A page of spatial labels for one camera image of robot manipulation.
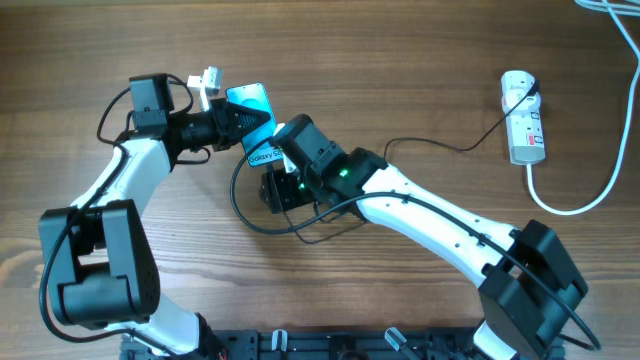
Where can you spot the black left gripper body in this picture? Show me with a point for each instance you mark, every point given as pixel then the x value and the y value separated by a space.
pixel 225 136

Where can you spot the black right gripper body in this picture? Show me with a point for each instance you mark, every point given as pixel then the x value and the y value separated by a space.
pixel 287 188

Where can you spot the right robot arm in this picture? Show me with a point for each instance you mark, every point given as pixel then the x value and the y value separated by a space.
pixel 529 286

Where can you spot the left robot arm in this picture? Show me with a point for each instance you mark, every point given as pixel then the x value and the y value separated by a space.
pixel 100 278

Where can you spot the white USB charger plug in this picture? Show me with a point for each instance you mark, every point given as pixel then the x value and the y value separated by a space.
pixel 520 100

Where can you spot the white power strip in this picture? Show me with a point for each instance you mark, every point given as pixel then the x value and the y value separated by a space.
pixel 524 131

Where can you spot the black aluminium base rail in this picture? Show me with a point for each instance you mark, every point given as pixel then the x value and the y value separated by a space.
pixel 433 344

